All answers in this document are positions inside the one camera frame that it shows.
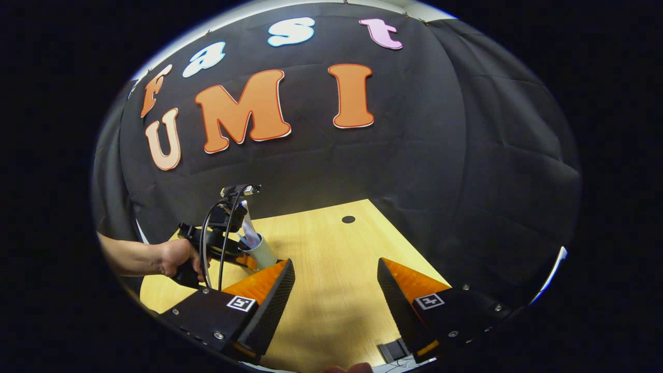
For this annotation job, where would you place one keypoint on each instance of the white toothpaste tube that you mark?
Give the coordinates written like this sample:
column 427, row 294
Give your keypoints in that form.
column 251, row 235

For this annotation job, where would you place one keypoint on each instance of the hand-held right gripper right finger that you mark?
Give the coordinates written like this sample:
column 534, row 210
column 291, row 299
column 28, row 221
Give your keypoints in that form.
column 401, row 311

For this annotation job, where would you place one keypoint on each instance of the black backdrop cloth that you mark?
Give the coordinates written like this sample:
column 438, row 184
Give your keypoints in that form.
column 414, row 171

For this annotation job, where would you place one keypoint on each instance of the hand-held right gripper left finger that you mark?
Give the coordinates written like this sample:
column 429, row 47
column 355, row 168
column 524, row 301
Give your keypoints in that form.
column 272, row 305

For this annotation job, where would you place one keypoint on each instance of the wooden desktop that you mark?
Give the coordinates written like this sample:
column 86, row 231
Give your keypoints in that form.
column 336, row 269

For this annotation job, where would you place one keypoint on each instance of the small dark box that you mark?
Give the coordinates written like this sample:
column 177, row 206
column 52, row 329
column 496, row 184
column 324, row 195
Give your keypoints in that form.
column 392, row 350

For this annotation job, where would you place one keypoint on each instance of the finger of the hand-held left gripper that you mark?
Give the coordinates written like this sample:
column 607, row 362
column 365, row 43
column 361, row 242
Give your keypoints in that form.
column 247, row 262

